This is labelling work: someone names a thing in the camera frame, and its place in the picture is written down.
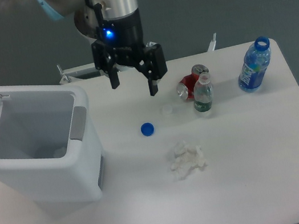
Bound crushed red soda can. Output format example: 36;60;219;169
176;64;209;101

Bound crumpled white tissue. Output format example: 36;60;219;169
166;140;208;182

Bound small clear green-label bottle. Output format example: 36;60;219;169
193;72;213;113

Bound blue bottle cap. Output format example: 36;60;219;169
140;122;155;137

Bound clear white bottle cap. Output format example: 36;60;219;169
161;104;173;115

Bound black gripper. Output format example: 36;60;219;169
91;9;167;97

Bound blue drink bottle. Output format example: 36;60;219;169
238;36;271;93

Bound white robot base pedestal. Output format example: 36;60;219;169
57;33;216;85

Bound white trash can body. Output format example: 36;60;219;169
0;85;103;202

